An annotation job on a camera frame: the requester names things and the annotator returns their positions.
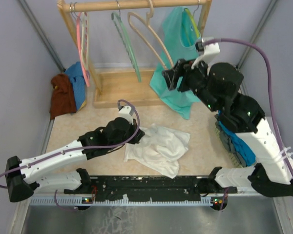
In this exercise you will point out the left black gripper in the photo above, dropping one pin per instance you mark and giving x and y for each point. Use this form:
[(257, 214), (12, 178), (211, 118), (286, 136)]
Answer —
[(136, 139)]

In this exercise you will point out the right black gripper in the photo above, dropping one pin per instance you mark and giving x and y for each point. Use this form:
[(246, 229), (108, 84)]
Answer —
[(183, 68)]

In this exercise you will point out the white t-shirt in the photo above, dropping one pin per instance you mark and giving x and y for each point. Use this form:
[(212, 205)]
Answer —
[(159, 149)]

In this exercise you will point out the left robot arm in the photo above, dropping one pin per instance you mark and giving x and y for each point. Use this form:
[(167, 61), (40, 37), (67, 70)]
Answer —
[(24, 177)]

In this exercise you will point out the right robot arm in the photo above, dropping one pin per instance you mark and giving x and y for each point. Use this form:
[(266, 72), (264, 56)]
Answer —
[(218, 88)]

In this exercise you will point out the teal t-shirt on hanger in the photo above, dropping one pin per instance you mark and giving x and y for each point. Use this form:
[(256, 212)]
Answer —
[(179, 40)]

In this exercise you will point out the yellow-green hanger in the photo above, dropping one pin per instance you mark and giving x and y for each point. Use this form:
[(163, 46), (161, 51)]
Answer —
[(194, 25)]

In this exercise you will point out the pink plastic hanger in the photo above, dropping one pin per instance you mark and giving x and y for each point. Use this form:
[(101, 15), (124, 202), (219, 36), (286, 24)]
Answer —
[(78, 30)]

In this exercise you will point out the green plastic hanger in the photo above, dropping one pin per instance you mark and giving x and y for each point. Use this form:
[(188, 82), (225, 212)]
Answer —
[(121, 29)]

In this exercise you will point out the cream plastic hanger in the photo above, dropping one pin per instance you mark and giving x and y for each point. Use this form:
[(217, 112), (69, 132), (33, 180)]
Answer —
[(84, 39)]

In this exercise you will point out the wooden clothes rack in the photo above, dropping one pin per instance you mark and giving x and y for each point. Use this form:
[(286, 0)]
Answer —
[(114, 85)]

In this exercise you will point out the brown cloth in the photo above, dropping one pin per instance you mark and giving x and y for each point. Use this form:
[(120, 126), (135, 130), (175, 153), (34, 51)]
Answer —
[(62, 99)]

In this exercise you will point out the blue cloth by rack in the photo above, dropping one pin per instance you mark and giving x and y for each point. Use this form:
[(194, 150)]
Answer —
[(75, 75)]

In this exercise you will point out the grey cloth in basket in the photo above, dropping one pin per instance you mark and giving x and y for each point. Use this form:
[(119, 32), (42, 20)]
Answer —
[(231, 145)]

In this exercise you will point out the blue cloth in basket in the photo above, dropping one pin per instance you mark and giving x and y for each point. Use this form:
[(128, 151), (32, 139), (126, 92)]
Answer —
[(241, 147)]

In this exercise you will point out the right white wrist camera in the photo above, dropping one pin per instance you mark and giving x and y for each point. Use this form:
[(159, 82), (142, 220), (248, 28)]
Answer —
[(206, 53)]

